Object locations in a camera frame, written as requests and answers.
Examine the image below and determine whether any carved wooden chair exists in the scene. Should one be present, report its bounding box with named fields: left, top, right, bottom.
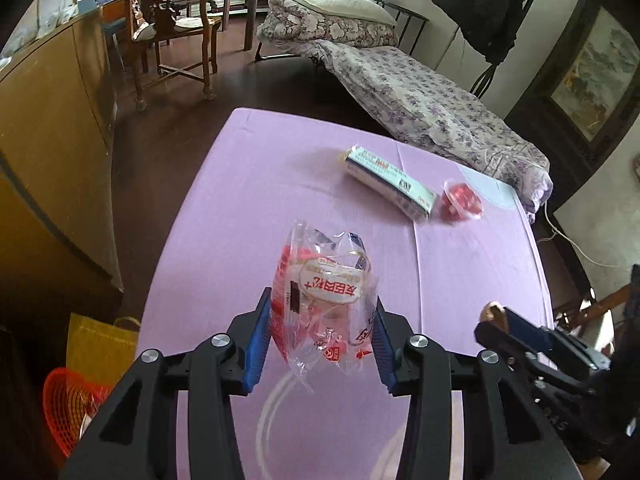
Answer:
left=125, top=0, right=223, bottom=113

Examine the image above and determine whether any folded floral quilt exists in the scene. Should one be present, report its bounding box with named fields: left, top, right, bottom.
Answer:
left=256, top=0, right=401, bottom=50

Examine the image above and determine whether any colourful cardboard box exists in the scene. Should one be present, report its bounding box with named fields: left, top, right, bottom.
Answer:
left=336, top=144, right=438, bottom=222

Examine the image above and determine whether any yellow paper bag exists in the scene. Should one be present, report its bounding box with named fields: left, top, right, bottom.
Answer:
left=66, top=312, right=141, bottom=387

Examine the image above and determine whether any purple tablecloth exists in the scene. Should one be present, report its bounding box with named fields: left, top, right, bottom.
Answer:
left=136, top=107, right=556, bottom=480

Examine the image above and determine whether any dark framed painting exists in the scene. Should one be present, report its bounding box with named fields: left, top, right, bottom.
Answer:
left=505, top=0, right=640, bottom=171

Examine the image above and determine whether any red plastic mesh basket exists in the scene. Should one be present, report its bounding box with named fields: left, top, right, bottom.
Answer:
left=42, top=367, right=113, bottom=458

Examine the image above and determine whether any clear red-print plastic wrapper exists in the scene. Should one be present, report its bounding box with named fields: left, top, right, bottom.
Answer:
left=268, top=218, right=379, bottom=393

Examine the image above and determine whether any black jacket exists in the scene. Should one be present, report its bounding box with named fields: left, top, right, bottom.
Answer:
left=432, top=0, right=525, bottom=58

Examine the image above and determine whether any brown wooden furniture piece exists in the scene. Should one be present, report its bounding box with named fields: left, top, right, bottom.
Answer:
left=555, top=282, right=633, bottom=332

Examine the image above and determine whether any red jelly cup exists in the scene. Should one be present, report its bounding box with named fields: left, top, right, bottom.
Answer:
left=439, top=179, right=485, bottom=223

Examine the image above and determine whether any wooden chair with blue seat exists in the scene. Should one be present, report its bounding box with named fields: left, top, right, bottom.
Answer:
left=102, top=2, right=132, bottom=72

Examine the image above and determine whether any white cable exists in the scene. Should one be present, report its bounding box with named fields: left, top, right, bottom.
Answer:
left=535, top=207, right=633, bottom=268

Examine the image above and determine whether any black metal rack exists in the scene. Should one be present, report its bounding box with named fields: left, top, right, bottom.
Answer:
left=345, top=0, right=431, bottom=56

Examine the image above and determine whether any black metal coat stand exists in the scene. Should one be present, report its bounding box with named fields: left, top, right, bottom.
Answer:
left=470, top=0, right=553, bottom=98

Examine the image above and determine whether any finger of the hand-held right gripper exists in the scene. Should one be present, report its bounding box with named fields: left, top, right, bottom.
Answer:
left=502, top=307, right=610, bottom=372
left=474, top=321, right=596, bottom=402

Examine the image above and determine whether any floral bedsheet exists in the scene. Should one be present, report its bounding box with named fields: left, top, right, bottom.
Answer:
left=305, top=40, right=555, bottom=223

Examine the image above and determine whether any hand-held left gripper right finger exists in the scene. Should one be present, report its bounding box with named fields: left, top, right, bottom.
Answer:
left=371, top=296, right=583, bottom=480

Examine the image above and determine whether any small tan item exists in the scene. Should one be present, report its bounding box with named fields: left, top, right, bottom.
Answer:
left=479, top=301, right=511, bottom=333

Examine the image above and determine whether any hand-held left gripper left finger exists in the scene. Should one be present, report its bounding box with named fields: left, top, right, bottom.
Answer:
left=59, top=287, right=273, bottom=480

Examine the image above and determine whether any wooden cabinet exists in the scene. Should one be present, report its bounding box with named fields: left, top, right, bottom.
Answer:
left=0, top=10, right=126, bottom=291

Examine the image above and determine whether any white pillow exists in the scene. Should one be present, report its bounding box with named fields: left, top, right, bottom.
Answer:
left=281, top=0, right=397, bottom=26

